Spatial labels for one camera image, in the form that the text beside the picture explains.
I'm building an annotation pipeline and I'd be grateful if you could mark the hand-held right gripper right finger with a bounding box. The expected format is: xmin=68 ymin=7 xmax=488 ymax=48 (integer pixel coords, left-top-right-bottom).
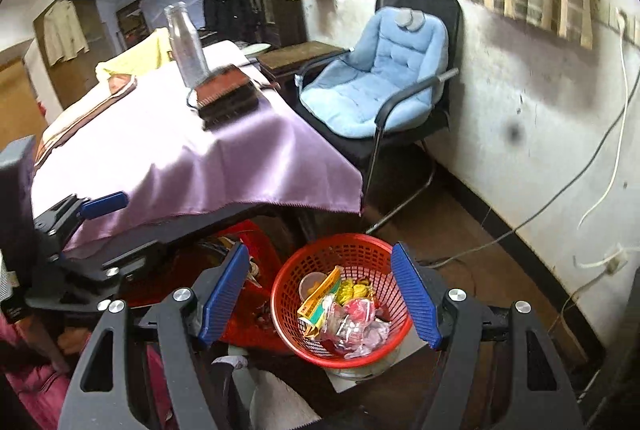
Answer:
xmin=391 ymin=241 xmax=585 ymax=430

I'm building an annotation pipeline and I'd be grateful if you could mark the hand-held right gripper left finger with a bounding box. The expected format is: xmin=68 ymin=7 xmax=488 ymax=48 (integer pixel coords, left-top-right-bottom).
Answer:
xmin=57 ymin=242 xmax=251 ymax=430

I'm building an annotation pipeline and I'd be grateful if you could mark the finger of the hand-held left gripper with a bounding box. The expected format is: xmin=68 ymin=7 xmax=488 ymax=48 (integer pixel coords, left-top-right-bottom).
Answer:
xmin=32 ymin=191 xmax=130 ymax=261
xmin=25 ymin=237 xmax=178 ymax=311

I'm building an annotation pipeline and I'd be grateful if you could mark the white foam net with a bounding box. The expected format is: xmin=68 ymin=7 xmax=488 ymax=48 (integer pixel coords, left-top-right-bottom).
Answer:
xmin=350 ymin=317 xmax=398 ymax=358

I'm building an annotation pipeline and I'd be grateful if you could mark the yellow foam fruit net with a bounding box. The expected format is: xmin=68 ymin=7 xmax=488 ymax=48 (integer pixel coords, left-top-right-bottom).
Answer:
xmin=336 ymin=277 xmax=373 ymax=305

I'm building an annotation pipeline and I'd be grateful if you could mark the red plastic basket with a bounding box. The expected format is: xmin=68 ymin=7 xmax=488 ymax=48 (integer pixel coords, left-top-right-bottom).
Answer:
xmin=270 ymin=233 xmax=416 ymax=370

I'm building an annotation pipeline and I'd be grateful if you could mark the white printed paper cup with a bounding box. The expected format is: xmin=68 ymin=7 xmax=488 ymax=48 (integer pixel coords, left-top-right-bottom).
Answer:
xmin=299 ymin=272 xmax=328 ymax=303

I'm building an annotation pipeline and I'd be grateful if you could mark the person's left forearm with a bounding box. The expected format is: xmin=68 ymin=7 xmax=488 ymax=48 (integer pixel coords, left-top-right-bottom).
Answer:
xmin=20 ymin=315 xmax=71 ymax=373

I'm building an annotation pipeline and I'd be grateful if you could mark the red plastic stool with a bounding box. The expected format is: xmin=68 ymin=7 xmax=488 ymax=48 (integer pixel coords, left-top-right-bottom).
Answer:
xmin=125 ymin=220 xmax=301 ymax=353

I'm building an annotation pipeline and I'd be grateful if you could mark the brown floral pillow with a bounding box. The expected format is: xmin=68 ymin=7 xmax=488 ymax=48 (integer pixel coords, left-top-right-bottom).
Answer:
xmin=32 ymin=74 xmax=138 ymax=171

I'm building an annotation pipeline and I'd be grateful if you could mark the orange wooden door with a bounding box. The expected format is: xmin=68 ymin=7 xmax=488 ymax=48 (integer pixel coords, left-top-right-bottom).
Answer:
xmin=0 ymin=60 xmax=48 ymax=145

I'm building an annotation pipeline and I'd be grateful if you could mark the purple printed tablecloth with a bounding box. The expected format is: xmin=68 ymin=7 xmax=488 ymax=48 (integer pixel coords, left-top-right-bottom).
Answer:
xmin=31 ymin=40 xmax=365 ymax=255

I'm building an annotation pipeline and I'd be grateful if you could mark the white cloth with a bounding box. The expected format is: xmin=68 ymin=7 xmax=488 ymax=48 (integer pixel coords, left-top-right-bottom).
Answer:
xmin=249 ymin=367 xmax=323 ymax=430

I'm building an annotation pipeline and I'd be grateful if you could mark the person's pink clothing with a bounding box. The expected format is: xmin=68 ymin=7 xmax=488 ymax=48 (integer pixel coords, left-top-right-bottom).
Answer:
xmin=0 ymin=310 xmax=173 ymax=430

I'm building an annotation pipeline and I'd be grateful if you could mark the brown gilt-edged book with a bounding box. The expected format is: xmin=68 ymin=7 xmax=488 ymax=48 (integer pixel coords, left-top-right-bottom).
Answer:
xmin=197 ymin=84 xmax=261 ymax=131

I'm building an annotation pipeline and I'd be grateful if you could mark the brown leather notebook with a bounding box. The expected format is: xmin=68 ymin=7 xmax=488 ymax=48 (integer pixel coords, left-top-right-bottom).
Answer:
xmin=187 ymin=64 xmax=251 ymax=111

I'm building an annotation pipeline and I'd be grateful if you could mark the yellow cloth covered chair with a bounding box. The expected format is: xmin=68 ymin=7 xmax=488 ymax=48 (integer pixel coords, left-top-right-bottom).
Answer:
xmin=95 ymin=27 xmax=176 ymax=78

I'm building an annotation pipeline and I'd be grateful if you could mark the stainless steel bottle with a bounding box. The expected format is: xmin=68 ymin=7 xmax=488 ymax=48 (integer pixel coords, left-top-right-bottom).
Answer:
xmin=164 ymin=2 xmax=211 ymax=89

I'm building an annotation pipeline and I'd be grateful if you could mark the dark wooden wardrobe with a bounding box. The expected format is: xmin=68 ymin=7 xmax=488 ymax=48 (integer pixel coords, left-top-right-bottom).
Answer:
xmin=32 ymin=0 xmax=123 ymax=111

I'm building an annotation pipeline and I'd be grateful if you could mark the beige hanging jacket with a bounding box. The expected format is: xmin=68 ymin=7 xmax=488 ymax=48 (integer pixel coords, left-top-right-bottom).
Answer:
xmin=42 ymin=0 xmax=91 ymax=65

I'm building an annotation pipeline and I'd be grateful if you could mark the blue seat cushion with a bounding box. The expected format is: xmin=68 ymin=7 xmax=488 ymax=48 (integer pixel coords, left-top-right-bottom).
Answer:
xmin=298 ymin=6 xmax=450 ymax=139

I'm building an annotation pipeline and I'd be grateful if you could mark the black hanging coat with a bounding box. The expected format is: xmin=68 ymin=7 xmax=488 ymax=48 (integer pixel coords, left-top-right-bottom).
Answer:
xmin=202 ymin=0 xmax=253 ymax=41

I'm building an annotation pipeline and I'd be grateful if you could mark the dark wooden side table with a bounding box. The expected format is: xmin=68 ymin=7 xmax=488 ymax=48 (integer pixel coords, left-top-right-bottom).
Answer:
xmin=256 ymin=40 xmax=351 ymax=83

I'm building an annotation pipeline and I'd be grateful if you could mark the blue cushioned chair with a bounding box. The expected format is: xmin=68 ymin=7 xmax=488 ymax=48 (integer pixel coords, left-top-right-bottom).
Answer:
xmin=292 ymin=0 xmax=463 ymax=231

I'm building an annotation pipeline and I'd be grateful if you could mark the white power cable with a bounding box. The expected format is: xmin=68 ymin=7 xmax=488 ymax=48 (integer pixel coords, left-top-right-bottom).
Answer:
xmin=577 ymin=10 xmax=632 ymax=231

